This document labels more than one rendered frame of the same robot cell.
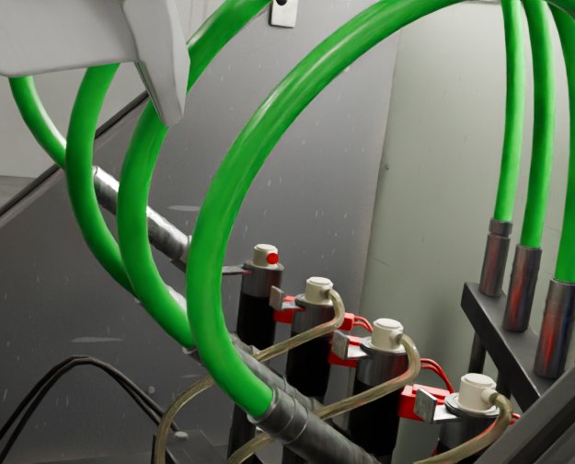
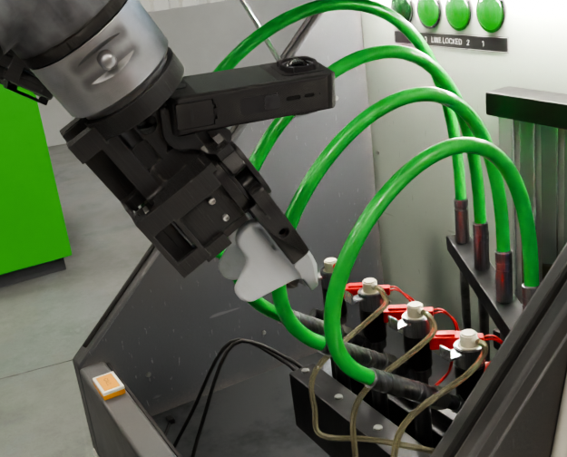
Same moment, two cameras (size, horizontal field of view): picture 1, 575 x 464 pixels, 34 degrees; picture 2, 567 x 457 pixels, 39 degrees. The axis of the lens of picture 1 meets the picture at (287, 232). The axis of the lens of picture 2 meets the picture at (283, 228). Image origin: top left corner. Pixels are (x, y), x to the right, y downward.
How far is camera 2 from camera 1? 0.33 m
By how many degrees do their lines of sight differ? 8
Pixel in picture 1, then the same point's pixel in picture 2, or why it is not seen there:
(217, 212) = (334, 306)
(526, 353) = (491, 286)
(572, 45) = (479, 134)
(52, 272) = (189, 280)
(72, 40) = (274, 280)
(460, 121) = (419, 122)
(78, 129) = not seen: hidden behind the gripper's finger
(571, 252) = (503, 237)
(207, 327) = (340, 355)
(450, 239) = (430, 198)
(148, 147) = not seen: hidden behind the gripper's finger
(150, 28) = (305, 267)
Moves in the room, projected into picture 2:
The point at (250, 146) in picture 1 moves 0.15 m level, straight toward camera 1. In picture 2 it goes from (341, 274) to (376, 367)
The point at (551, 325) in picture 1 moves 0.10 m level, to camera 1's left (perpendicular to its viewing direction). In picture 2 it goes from (501, 276) to (407, 287)
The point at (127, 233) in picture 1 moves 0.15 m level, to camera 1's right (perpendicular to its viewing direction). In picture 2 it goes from (281, 308) to (446, 288)
